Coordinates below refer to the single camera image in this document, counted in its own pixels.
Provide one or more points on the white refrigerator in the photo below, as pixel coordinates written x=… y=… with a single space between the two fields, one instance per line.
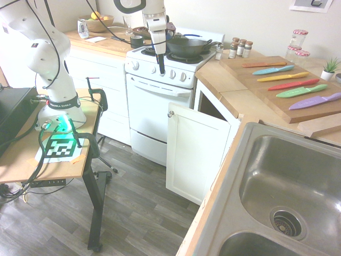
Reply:
x=13 y=69

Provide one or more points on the white cabinet door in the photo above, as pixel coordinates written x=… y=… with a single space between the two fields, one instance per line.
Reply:
x=197 y=149

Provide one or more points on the orange knife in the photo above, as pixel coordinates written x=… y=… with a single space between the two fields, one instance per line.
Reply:
x=262 y=64

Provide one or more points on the white drawer cabinet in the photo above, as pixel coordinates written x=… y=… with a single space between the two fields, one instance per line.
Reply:
x=93 y=74

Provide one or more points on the small potted green plant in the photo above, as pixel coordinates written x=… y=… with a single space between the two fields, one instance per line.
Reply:
x=328 y=72

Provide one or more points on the clear drinking glass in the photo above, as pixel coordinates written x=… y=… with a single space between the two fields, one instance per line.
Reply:
x=128 y=25

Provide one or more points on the large wooden cutting board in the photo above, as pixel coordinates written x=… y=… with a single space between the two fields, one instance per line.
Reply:
x=239 y=66

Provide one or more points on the printed marker tag sheet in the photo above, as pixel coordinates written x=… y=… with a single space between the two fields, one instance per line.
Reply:
x=60 y=148

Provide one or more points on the white kitchen stove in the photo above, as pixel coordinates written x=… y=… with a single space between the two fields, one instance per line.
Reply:
x=149 y=112

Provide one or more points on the black wok pan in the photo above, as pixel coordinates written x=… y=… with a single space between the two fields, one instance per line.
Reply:
x=186 y=46

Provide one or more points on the brown round dish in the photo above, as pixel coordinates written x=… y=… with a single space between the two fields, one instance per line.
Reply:
x=139 y=31

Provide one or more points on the purple knife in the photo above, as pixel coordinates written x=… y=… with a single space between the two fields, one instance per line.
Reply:
x=311 y=102

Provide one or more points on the paper sheet on wall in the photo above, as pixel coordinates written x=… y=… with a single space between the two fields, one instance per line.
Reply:
x=301 y=5

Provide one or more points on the black tape roll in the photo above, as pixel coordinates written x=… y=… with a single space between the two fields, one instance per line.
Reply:
x=137 y=42

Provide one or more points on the orange fruit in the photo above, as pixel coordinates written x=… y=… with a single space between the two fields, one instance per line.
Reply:
x=105 y=18

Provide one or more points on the wooden table black legs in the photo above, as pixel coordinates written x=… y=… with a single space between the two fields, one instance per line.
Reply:
x=16 y=165

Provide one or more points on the wooden fruit bowl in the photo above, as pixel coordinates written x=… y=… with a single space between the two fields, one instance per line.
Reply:
x=98 y=26

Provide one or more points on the yellow knife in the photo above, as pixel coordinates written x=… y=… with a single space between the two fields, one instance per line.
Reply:
x=282 y=77

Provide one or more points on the white notepad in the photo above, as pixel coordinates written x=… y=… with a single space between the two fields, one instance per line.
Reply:
x=96 y=39

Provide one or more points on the green knife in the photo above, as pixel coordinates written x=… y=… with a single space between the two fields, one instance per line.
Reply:
x=298 y=91

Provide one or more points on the black control box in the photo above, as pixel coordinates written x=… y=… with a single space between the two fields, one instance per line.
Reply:
x=13 y=106

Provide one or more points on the red knife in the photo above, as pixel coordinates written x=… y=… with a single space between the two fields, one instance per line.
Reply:
x=291 y=84

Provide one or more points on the glass salt shaker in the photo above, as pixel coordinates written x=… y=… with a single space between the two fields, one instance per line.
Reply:
x=219 y=52

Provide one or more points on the narrow wooden board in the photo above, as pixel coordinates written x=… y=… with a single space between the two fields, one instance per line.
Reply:
x=319 y=126

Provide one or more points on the white base cabinet frame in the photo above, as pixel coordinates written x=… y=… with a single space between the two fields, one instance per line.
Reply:
x=234 y=125

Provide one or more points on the black clamp red tip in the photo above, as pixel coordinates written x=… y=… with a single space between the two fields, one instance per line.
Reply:
x=102 y=97

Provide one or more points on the stainless steel sink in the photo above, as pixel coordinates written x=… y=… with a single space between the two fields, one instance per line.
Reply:
x=279 y=173

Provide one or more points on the spice jar brown lid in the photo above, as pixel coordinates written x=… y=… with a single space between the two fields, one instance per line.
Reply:
x=247 y=50
x=233 y=50
x=241 y=48

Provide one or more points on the blue knife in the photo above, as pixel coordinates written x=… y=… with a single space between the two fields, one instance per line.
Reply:
x=271 y=70

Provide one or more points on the black tripod stand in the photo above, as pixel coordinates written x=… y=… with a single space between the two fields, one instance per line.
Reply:
x=105 y=160

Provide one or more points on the yellow lemon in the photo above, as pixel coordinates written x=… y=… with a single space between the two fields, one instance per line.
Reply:
x=95 y=15

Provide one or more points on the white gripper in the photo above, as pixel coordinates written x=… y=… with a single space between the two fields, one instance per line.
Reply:
x=157 y=37

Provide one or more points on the grey bowl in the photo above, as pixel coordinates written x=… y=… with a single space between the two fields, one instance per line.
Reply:
x=338 y=78

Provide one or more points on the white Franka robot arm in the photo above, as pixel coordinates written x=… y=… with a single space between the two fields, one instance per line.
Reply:
x=53 y=48

